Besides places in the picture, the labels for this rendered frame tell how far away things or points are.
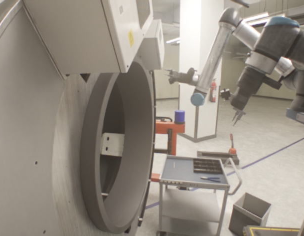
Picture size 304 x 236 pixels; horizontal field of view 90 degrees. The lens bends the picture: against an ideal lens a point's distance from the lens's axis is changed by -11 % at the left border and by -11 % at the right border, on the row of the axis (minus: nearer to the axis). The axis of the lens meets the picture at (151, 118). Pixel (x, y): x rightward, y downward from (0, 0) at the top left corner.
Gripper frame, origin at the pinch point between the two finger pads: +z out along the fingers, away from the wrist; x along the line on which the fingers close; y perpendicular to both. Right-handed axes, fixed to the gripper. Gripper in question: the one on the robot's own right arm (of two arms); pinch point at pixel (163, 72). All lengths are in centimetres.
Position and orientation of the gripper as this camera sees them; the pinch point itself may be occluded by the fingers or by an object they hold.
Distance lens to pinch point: 118.0
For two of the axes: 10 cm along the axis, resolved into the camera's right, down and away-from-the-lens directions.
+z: -9.6, -0.8, -2.6
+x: -0.6, -8.6, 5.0
